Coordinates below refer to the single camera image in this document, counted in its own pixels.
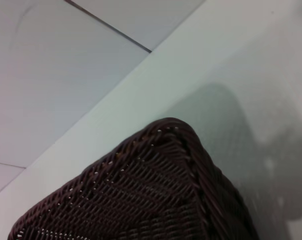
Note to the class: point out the black woven rectangular basket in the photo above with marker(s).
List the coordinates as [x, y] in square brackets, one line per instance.
[146, 195]

